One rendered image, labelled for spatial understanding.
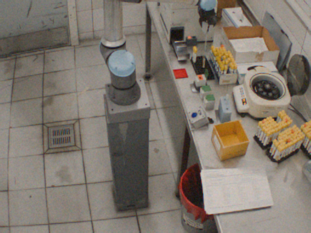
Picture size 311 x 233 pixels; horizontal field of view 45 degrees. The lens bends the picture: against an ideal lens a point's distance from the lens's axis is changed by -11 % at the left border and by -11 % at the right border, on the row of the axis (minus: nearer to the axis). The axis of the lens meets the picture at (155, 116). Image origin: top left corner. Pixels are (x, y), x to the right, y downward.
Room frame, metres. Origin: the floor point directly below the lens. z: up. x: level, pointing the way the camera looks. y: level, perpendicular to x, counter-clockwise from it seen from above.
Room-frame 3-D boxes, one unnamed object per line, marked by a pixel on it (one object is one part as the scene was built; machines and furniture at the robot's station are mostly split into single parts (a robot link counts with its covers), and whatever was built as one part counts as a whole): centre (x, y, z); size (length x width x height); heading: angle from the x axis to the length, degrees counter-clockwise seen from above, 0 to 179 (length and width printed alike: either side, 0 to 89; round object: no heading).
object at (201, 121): (1.30, -0.22, 0.92); 0.13 x 0.07 x 0.08; 102
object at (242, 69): (1.63, -0.55, 0.92); 0.24 x 0.12 x 0.10; 102
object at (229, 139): (1.15, -0.34, 0.93); 0.13 x 0.13 x 0.10; 17
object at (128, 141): (1.40, 0.15, 0.44); 0.20 x 0.20 x 0.87; 12
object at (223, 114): (1.33, -0.33, 0.92); 0.10 x 0.07 x 0.10; 4
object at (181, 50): (1.83, -0.12, 0.92); 0.21 x 0.07 x 0.05; 12
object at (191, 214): (1.23, -0.33, 0.22); 0.38 x 0.37 x 0.44; 12
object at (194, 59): (1.68, -0.24, 0.93); 0.17 x 0.09 x 0.11; 12
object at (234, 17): (2.16, -0.51, 0.94); 0.22 x 0.12 x 0.13; 16
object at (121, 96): (1.39, 0.15, 1.00); 0.15 x 0.15 x 0.10
